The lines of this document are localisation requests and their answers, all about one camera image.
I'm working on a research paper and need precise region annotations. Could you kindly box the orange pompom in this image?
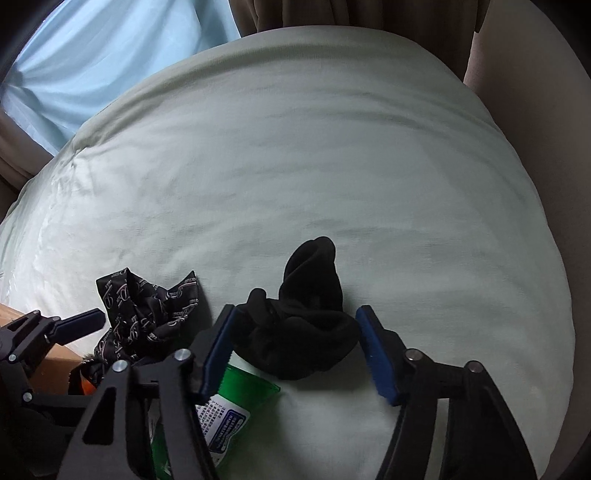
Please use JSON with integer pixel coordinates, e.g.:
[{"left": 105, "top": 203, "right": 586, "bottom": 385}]
[{"left": 69, "top": 364, "right": 100, "bottom": 397}]

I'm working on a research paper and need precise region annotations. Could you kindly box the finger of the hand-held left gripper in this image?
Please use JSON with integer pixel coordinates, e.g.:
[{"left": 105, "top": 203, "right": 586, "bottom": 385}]
[
  {"left": 0, "top": 364, "right": 95, "bottom": 428},
  {"left": 0, "top": 308, "right": 106, "bottom": 366}
]

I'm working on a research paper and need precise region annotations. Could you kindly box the cardboard box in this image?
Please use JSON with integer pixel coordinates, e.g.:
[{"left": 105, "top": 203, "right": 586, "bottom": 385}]
[{"left": 0, "top": 302, "right": 85, "bottom": 396}]

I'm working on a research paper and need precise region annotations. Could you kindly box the light blue hanging cloth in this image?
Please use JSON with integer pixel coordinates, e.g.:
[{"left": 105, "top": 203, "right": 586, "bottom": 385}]
[{"left": 0, "top": 0, "right": 243, "bottom": 156}]

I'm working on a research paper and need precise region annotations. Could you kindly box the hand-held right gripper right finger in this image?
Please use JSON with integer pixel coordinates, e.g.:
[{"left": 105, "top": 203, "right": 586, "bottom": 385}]
[{"left": 355, "top": 305, "right": 539, "bottom": 480}]

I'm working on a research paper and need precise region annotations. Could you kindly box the green tissue packet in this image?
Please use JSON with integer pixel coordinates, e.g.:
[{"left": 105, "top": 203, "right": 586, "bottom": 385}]
[{"left": 148, "top": 364, "right": 282, "bottom": 480}]

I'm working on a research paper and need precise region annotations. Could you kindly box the black sock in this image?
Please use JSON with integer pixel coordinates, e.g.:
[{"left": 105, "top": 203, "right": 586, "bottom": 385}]
[{"left": 231, "top": 236, "right": 360, "bottom": 381}]

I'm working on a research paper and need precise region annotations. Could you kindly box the black patterned scrunchie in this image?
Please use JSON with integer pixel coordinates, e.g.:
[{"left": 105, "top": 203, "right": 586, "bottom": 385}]
[{"left": 90, "top": 267, "right": 209, "bottom": 385}]

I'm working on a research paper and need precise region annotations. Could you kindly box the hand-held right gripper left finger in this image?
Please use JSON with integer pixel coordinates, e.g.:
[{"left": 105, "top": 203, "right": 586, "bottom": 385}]
[{"left": 55, "top": 303, "right": 241, "bottom": 480}]

